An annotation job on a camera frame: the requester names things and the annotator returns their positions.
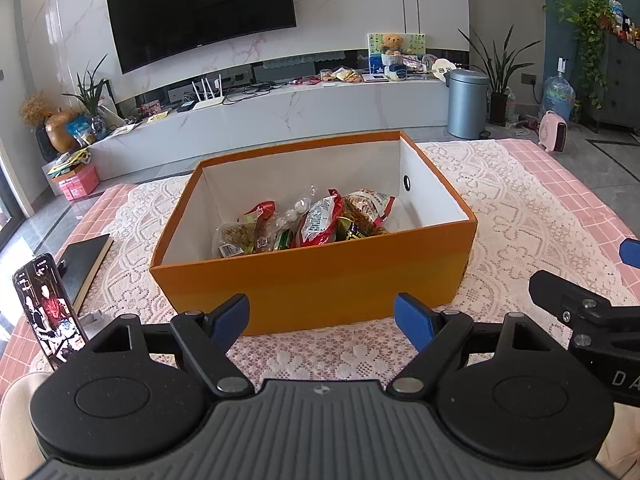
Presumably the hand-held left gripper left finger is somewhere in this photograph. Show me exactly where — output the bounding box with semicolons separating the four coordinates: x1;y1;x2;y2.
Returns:
85;294;256;397

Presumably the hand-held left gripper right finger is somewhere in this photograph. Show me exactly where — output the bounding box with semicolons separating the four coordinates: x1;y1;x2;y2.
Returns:
385;292;558;396

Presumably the clear pickled greens packet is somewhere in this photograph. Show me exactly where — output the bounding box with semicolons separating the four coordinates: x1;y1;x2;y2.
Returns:
214;220;261;259

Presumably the orange cardboard box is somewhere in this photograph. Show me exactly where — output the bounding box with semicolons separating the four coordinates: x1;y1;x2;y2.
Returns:
149;130;479;337

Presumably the brown drumstick snack packet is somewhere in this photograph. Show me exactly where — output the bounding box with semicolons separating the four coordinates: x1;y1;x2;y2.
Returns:
240;200;279;254

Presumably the black dried fruit packet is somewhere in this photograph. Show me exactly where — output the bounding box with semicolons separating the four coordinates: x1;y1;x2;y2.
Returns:
337;217;372;244

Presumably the golden noodle snack packet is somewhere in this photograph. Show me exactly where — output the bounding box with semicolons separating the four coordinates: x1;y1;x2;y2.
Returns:
342;189;396;236

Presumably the clear white balls packet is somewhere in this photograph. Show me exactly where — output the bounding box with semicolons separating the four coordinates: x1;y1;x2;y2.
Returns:
270;185;319;236

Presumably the red foil snack packet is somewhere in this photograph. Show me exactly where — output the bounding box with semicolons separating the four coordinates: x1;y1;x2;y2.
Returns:
290;189;346;249

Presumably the white lace tablecloth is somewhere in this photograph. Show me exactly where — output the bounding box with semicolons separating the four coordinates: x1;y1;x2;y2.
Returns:
30;140;640;387

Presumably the pink checked tablecloth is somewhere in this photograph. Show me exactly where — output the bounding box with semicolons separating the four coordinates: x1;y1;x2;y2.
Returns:
0;140;640;377

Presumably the white phone stand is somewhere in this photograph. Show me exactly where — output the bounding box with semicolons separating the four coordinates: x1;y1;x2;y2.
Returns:
80;310;115;341

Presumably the pink space heater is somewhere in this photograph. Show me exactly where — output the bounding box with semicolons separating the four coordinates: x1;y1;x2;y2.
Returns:
537;110;570;154

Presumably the black notebook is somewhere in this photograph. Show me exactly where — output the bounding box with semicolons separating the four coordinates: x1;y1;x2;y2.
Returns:
53;233;115;317

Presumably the dark grey cabinet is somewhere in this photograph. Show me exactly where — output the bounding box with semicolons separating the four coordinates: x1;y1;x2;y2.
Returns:
595;30;640;136

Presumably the blue water bottle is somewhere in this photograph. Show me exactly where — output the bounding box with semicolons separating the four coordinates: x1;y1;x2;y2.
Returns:
542;57;576;122

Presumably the black smartphone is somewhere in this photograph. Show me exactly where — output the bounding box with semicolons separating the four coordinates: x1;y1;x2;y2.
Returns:
12;253;91;374

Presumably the pink gift box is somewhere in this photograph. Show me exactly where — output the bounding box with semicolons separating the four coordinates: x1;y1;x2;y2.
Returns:
58;164;100;201

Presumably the grey metal trash can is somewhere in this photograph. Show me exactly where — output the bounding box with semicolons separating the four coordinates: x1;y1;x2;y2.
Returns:
443;69;491;141

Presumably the white router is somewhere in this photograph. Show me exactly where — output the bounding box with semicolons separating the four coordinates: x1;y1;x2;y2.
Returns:
191;74;225;111

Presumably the potted snake plant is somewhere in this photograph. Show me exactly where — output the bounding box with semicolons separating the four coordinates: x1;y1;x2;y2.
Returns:
457;25;544;126

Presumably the white marble television console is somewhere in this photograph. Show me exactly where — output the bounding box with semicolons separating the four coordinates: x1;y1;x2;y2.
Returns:
87;77;452;184

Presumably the hanging green vine plant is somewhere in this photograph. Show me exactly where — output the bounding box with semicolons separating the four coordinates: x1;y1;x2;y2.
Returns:
554;0;614;111

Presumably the golden round vase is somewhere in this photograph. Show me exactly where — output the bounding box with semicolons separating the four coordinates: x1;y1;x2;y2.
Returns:
45;110;81;154

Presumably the small potted grass plant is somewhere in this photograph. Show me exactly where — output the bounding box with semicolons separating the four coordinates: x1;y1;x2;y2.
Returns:
62;55;114;139

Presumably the brown teddy bear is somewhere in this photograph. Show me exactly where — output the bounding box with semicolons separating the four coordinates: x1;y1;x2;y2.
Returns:
377;32;406;56

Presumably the green picture board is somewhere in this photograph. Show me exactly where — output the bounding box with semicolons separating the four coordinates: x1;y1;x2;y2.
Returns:
367;31;427;77

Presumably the dried flower bunch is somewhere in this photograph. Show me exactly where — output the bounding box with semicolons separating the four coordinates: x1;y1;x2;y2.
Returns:
18;93;54;129

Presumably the black wall television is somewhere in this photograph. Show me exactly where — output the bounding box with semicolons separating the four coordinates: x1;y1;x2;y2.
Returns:
105;0;299;75

